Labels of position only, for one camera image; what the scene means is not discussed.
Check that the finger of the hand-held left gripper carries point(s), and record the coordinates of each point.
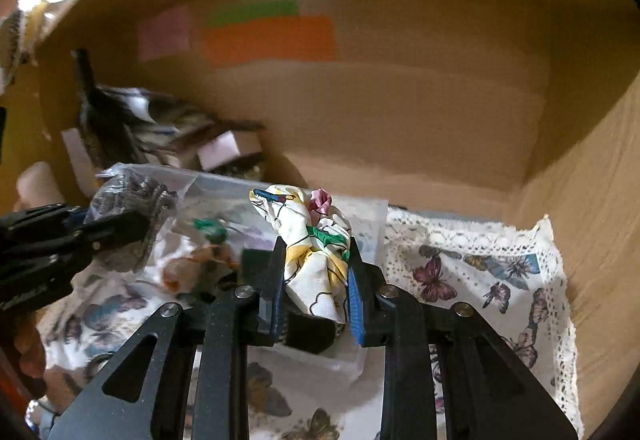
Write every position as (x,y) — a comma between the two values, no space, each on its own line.
(117,232)
(75,216)

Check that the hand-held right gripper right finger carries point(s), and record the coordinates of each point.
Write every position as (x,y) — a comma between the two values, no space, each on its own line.
(356,305)

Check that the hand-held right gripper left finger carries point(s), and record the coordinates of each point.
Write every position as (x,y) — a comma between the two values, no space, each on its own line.
(269,287)

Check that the grey knit scrunchie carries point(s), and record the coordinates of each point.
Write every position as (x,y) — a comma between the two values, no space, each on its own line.
(132,200)

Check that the floral white cloth scrunchie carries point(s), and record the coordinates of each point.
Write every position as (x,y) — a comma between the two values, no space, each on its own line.
(312,250)

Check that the large cardboard box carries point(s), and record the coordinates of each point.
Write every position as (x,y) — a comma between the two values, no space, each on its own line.
(400,120)

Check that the person's left hand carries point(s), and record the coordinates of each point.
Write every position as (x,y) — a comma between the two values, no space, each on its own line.
(31,350)

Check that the black scrunchie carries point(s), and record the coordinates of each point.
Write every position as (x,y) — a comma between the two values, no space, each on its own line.
(310,332)

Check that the orange scrunchie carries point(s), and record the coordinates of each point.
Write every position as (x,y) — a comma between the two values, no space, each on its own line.
(200,260)

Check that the green scrunchie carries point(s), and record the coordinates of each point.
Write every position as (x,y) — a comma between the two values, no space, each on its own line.
(210,229)

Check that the clear plastic bag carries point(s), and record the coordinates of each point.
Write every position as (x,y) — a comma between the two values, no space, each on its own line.
(220,200)

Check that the dark striped cloth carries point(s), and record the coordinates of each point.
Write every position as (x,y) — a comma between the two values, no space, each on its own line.
(125,120)

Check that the butterfly printed lace cloth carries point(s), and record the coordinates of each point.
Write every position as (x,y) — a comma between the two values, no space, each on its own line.
(480,280)

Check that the small pink-topped cardboard box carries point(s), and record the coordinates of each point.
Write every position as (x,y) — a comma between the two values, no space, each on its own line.
(225,147)

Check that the patterned beige cloth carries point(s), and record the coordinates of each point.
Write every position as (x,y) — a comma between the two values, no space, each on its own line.
(15,35)

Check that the pink paper label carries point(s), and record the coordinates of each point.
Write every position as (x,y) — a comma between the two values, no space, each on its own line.
(165,32)

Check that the orange paper label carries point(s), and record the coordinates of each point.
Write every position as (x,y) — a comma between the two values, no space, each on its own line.
(270,40)

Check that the green paper label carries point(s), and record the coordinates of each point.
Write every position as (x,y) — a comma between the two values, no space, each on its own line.
(255,10)

